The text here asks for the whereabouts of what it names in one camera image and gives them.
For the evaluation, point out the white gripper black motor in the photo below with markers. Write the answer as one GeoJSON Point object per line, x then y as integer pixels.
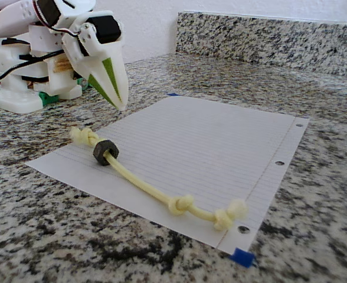
{"type": "Point", "coordinates": [88, 56]}

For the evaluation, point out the dark metal hex nut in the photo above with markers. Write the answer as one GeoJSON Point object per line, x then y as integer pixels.
{"type": "Point", "coordinates": [99, 159]}

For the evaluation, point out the green plastic part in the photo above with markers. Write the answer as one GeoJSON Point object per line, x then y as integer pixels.
{"type": "Point", "coordinates": [79, 82]}

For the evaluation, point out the wooden shim stack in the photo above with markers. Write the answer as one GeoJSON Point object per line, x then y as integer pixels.
{"type": "Point", "coordinates": [62, 65]}

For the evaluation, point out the blue tape piece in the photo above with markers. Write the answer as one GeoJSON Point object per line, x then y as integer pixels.
{"type": "Point", "coordinates": [242, 257]}
{"type": "Point", "coordinates": [172, 95]}

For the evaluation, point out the lined loose-leaf paper sheet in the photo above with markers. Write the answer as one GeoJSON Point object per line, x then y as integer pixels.
{"type": "Point", "coordinates": [191, 147]}

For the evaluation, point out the speckled granite backsplash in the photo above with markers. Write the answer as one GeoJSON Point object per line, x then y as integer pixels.
{"type": "Point", "coordinates": [265, 38]}

